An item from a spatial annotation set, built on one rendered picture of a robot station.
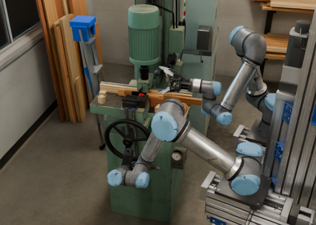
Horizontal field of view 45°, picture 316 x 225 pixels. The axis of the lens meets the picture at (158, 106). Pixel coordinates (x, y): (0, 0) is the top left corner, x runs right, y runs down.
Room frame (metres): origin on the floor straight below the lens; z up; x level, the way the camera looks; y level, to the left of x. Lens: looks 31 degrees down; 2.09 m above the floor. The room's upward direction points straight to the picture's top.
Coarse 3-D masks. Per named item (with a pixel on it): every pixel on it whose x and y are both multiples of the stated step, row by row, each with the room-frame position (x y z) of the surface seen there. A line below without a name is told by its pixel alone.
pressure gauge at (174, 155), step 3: (174, 150) 1.81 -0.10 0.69; (177, 150) 1.80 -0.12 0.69; (174, 153) 1.78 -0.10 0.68; (177, 153) 1.78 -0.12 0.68; (180, 153) 1.78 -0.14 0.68; (174, 156) 1.78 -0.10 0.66; (177, 156) 1.78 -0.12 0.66; (180, 156) 1.78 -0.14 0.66; (174, 159) 1.78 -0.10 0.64; (177, 159) 1.78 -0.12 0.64; (180, 159) 1.77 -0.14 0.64
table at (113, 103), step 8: (96, 96) 2.07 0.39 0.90; (112, 96) 2.08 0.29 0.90; (120, 96) 2.08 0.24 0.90; (96, 104) 1.98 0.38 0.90; (104, 104) 1.98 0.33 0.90; (112, 104) 1.98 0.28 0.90; (120, 104) 1.98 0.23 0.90; (96, 112) 1.97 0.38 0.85; (104, 112) 1.95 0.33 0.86; (112, 112) 1.94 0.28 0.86; (152, 112) 1.89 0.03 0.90
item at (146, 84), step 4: (152, 76) 2.11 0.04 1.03; (140, 80) 2.04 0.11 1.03; (144, 80) 2.04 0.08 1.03; (148, 80) 2.04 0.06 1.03; (140, 84) 2.02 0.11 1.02; (144, 84) 2.01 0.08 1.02; (148, 84) 2.02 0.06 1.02; (152, 84) 2.11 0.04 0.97; (140, 88) 2.02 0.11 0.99; (144, 88) 2.01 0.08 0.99; (148, 88) 2.02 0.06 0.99
